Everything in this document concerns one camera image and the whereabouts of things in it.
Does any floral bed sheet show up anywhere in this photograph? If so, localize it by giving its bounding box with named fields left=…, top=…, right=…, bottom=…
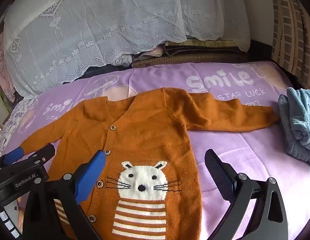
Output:
left=0, top=97, right=43, bottom=158

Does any brown woven mat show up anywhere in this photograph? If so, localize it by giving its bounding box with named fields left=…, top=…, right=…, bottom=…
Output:
left=131, top=44, right=273, bottom=68

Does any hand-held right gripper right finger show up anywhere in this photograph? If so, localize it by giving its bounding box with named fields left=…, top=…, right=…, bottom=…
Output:
left=204, top=149, right=288, bottom=240

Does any blue fleece garment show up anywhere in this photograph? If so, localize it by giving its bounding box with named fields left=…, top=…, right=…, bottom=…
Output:
left=278, top=87, right=310, bottom=168

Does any checked beige curtain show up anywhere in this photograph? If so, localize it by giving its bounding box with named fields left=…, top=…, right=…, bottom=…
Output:
left=267, top=0, right=310, bottom=90

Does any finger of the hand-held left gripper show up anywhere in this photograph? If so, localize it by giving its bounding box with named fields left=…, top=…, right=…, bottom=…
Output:
left=25, top=144, right=56, bottom=167
left=0, top=147, right=25, bottom=167

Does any white lace cloth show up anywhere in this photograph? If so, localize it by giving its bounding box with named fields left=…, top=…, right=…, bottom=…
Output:
left=2, top=0, right=251, bottom=98

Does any purple printed blanket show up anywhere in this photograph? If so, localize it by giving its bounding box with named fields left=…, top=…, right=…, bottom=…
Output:
left=0, top=60, right=310, bottom=240

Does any pink striped cloth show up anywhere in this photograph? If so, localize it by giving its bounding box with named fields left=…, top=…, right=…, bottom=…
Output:
left=115, top=45, right=168, bottom=67

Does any orange knitted cat cardigan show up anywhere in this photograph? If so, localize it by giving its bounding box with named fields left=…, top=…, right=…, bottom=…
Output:
left=20, top=87, right=281, bottom=240

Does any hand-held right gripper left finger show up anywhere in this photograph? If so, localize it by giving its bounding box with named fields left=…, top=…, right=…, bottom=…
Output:
left=22, top=150, right=107, bottom=240

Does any dark cloth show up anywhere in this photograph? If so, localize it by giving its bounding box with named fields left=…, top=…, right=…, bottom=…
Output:
left=62, top=64, right=132, bottom=84

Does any pink floral cloth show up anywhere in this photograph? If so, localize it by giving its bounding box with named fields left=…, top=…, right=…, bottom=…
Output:
left=0, top=34, right=20, bottom=103

